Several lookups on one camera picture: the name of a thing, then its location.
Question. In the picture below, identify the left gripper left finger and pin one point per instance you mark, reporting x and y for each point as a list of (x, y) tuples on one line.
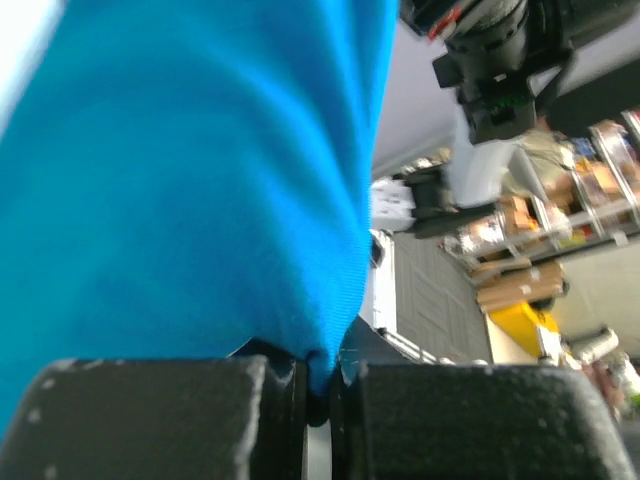
[(238, 418)]

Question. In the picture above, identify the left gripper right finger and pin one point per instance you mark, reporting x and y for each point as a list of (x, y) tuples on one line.
[(474, 422)]

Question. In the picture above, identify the blue polo shirt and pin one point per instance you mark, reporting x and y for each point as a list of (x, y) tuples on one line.
[(183, 176)]

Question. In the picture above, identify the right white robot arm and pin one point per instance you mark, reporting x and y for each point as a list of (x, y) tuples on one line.
[(506, 62)]

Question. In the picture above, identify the yellow container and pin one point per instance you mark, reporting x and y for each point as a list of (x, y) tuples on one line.
[(521, 323)]

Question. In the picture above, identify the cardboard box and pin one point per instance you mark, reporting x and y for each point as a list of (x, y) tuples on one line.
[(532, 284)]

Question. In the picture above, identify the storage shelving rack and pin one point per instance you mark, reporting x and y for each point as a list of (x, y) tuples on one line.
[(594, 203)]

